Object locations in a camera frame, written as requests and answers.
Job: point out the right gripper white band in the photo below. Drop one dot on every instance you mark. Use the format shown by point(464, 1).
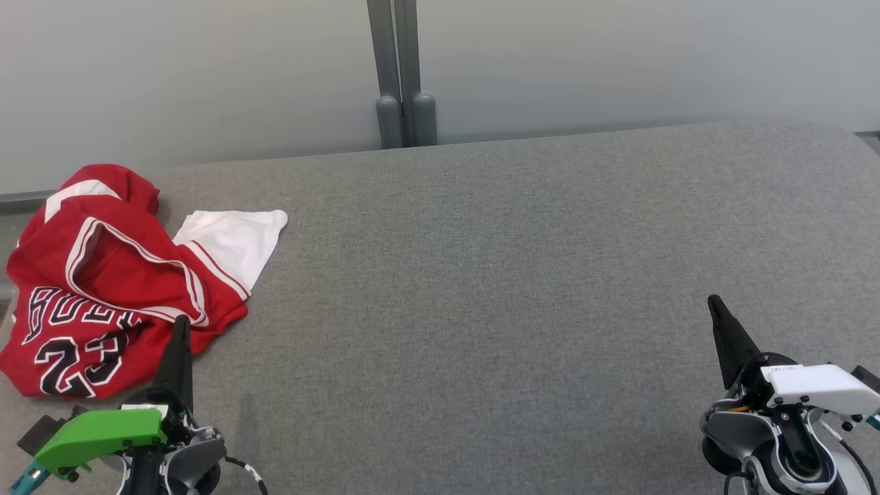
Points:
point(825, 385)

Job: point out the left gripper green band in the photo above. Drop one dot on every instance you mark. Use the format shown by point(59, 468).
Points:
point(103, 433)

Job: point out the red white basketball jersey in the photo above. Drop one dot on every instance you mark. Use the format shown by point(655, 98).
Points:
point(103, 268)

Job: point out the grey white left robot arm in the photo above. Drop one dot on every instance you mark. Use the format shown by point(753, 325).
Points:
point(196, 460)

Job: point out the grey fabric sofa cushion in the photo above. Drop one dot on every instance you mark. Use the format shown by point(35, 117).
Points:
point(481, 275)

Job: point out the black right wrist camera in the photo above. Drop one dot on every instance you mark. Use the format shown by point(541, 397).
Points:
point(867, 379)

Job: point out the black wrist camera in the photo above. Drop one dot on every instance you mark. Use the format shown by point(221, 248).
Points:
point(867, 379)
point(41, 433)

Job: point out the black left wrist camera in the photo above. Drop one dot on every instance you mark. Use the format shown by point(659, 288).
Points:
point(41, 433)

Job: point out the teal right camera connector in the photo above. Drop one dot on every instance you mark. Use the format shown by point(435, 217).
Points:
point(874, 419)

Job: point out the teal camera connector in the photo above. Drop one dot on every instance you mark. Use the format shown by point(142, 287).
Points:
point(24, 481)
point(874, 419)

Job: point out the teal left camera connector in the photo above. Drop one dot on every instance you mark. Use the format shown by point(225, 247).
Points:
point(24, 481)

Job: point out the grey floor rail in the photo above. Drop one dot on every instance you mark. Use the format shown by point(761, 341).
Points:
point(24, 199)

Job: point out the grey metal partition post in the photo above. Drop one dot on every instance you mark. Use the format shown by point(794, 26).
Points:
point(383, 55)
point(409, 55)

